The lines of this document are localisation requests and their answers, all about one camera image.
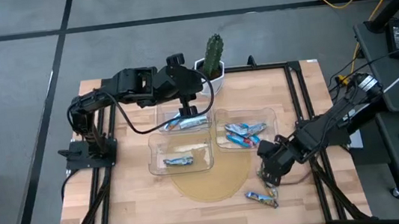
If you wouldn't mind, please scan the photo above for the white hexagonal plant pot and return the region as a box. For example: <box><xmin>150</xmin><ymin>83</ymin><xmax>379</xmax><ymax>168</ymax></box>
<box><xmin>192</xmin><ymin>56</ymin><xmax>228</xmax><ymax>99</ymax></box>

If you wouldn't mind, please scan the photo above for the clear plastic bin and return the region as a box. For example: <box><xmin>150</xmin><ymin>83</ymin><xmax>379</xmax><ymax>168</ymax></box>
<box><xmin>144</xmin><ymin>125</ymin><xmax>217</xmax><ymax>178</ymax></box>
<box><xmin>211</xmin><ymin>102</ymin><xmax>281</xmax><ymax>154</ymax></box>
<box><xmin>155</xmin><ymin>95</ymin><xmax>214</xmax><ymax>136</ymax></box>

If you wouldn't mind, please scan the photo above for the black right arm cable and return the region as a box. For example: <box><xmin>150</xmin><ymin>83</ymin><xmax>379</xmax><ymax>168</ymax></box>
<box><xmin>278</xmin><ymin>174</ymin><xmax>316</xmax><ymax>189</ymax></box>

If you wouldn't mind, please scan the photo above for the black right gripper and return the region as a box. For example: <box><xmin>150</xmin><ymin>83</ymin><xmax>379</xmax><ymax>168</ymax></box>
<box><xmin>253</xmin><ymin>133</ymin><xmax>307</xmax><ymax>190</ymax></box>

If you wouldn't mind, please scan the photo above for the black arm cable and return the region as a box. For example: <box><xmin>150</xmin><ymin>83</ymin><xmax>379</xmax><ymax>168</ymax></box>
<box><xmin>278</xmin><ymin>174</ymin><xmax>316</xmax><ymax>189</ymax></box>
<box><xmin>103</xmin><ymin>67</ymin><xmax>219</xmax><ymax>139</ymax></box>

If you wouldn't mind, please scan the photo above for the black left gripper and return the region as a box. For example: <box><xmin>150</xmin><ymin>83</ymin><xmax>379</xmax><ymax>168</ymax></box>
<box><xmin>149</xmin><ymin>51</ymin><xmax>207</xmax><ymax>103</ymax></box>

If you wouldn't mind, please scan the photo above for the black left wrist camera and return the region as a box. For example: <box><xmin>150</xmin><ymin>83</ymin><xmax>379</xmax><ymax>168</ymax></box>
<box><xmin>178</xmin><ymin>104</ymin><xmax>200</xmax><ymax>118</ymax></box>

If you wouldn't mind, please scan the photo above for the white paper sheet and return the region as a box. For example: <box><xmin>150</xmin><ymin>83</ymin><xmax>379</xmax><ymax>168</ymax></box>
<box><xmin>348</xmin><ymin>130</ymin><xmax>365</xmax><ymax>151</ymax></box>

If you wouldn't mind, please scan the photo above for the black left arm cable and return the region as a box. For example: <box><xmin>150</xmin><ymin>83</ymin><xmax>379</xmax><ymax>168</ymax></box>
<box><xmin>103</xmin><ymin>67</ymin><xmax>219</xmax><ymax>139</ymax></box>

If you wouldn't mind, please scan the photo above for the round woven yellow placemat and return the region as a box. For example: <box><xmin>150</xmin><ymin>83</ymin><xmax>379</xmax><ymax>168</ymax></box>
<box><xmin>165</xmin><ymin>123</ymin><xmax>258</xmax><ymax>208</ymax></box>

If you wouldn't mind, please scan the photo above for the green cactus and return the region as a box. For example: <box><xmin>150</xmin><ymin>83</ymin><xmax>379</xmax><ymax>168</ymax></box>
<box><xmin>198</xmin><ymin>32</ymin><xmax>228</xmax><ymax>79</ymax></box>

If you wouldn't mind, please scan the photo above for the yellow extension cable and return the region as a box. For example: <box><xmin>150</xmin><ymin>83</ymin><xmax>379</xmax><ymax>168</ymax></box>
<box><xmin>278</xmin><ymin>0</ymin><xmax>399</xmax><ymax>91</ymax></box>

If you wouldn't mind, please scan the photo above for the black aluminium table frame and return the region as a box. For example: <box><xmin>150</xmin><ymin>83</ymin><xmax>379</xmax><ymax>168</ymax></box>
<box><xmin>39</xmin><ymin>43</ymin><xmax>373</xmax><ymax>224</ymax></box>

